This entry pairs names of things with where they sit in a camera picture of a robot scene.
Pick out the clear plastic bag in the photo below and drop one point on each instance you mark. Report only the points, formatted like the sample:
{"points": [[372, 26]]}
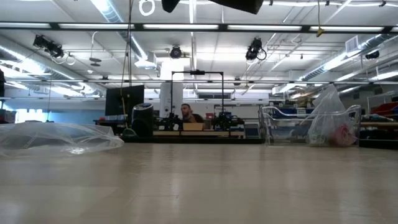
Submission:
{"points": [[46, 140]]}

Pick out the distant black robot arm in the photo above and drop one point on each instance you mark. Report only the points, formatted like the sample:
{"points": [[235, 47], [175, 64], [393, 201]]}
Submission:
{"points": [[169, 121], [225, 120]]}

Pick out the pink roll in bag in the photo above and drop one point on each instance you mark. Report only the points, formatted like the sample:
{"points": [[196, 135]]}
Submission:
{"points": [[342, 137]]}

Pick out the black overhead light bar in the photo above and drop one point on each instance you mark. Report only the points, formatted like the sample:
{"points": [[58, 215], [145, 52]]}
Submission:
{"points": [[222, 27]]}

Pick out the yellow hanging hook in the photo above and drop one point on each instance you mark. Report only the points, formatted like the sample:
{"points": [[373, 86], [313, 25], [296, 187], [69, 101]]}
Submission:
{"points": [[320, 32]]}

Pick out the black computer monitor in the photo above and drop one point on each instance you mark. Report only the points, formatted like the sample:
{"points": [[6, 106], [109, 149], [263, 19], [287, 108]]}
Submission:
{"points": [[124, 99]]}

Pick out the person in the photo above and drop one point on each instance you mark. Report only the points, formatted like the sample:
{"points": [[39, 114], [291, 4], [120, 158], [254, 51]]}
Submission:
{"points": [[186, 112]]}

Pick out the clear plastic bin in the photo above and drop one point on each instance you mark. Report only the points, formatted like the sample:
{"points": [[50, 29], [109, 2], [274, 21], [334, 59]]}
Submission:
{"points": [[273, 124]]}

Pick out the yellow box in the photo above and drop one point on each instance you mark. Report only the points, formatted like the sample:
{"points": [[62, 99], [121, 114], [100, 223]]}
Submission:
{"points": [[192, 126]]}

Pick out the grey chair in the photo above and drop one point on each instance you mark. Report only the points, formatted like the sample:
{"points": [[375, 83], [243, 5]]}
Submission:
{"points": [[252, 131]]}

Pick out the clear bag with items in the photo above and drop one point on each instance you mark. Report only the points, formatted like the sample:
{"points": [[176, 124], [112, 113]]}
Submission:
{"points": [[328, 105]]}

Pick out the distant wooden table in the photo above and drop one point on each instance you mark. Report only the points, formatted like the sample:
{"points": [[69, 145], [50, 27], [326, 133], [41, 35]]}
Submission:
{"points": [[211, 133]]}

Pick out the small black ceiling fixture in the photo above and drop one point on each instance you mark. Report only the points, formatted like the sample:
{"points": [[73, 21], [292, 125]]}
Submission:
{"points": [[372, 55]]}

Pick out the green item in bag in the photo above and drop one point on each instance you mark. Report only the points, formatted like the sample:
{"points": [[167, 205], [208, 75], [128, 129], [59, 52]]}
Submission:
{"points": [[317, 139]]}

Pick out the red storage bin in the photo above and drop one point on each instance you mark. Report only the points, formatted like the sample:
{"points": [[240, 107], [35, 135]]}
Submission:
{"points": [[385, 109]]}

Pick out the distant black metal frame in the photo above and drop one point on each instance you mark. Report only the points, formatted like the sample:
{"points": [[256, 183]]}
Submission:
{"points": [[197, 72]]}

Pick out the black aluminium table frame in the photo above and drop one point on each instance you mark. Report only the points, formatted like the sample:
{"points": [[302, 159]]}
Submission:
{"points": [[202, 140]]}

